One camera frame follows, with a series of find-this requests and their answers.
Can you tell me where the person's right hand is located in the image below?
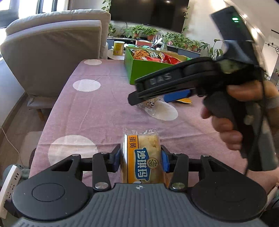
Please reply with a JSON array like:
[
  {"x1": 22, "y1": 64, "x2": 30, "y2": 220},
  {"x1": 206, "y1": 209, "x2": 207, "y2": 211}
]
[{"x1": 201, "y1": 80, "x2": 278, "y2": 150}]

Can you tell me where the white round coffee table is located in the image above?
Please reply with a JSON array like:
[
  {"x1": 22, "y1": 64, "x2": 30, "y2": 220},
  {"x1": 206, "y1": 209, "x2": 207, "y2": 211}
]
[{"x1": 107, "y1": 49, "x2": 125, "y2": 61}]

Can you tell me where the orange snack bag in box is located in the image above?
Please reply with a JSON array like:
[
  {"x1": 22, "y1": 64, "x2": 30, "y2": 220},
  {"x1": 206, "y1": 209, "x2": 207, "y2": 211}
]
[{"x1": 131, "y1": 50, "x2": 150, "y2": 60}]

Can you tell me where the yellow egg sachima packet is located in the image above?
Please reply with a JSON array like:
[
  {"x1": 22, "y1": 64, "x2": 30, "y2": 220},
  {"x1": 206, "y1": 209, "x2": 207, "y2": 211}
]
[{"x1": 121, "y1": 129, "x2": 168, "y2": 184}]

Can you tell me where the large black wall television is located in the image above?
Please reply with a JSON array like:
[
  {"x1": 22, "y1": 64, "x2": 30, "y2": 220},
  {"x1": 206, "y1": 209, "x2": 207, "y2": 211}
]
[{"x1": 110, "y1": 0, "x2": 189, "y2": 33}]

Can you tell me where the white power strip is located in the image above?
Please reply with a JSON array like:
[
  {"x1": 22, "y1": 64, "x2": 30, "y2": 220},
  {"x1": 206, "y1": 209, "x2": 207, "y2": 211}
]
[{"x1": 0, "y1": 165, "x2": 22, "y2": 219}]

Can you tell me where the clear brown pastry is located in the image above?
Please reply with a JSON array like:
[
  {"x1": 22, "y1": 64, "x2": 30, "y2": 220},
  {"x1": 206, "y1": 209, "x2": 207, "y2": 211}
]
[{"x1": 136, "y1": 97, "x2": 160, "y2": 115}]

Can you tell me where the red chip bag in box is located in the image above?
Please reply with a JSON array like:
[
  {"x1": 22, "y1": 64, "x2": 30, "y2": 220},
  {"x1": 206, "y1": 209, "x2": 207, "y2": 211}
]
[{"x1": 158, "y1": 52, "x2": 181, "y2": 65}]

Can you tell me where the beige fabric sofa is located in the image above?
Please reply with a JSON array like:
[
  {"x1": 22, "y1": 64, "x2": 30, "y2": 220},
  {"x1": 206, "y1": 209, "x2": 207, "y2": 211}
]
[{"x1": 1, "y1": 9, "x2": 111, "y2": 109}]

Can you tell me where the pink polka dot tablecloth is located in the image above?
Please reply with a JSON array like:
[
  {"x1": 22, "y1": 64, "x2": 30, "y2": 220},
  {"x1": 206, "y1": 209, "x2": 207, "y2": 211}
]
[{"x1": 30, "y1": 60, "x2": 246, "y2": 176}]

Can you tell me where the yellow snack packet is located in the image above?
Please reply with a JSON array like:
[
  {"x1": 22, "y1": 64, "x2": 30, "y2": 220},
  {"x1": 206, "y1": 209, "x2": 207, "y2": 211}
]
[{"x1": 176, "y1": 98, "x2": 192, "y2": 104}]

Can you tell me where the yellow cylindrical can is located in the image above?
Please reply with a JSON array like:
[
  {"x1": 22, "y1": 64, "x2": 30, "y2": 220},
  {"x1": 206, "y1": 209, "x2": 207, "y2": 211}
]
[{"x1": 113, "y1": 41, "x2": 125, "y2": 56}]

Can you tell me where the green cardboard snack box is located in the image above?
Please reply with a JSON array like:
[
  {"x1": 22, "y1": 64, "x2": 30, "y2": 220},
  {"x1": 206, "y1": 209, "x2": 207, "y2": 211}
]
[{"x1": 124, "y1": 47, "x2": 190, "y2": 85}]

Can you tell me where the glass vase with green plant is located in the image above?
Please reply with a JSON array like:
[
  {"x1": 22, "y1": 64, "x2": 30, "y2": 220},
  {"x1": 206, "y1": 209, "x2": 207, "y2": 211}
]
[{"x1": 157, "y1": 33, "x2": 174, "y2": 52}]

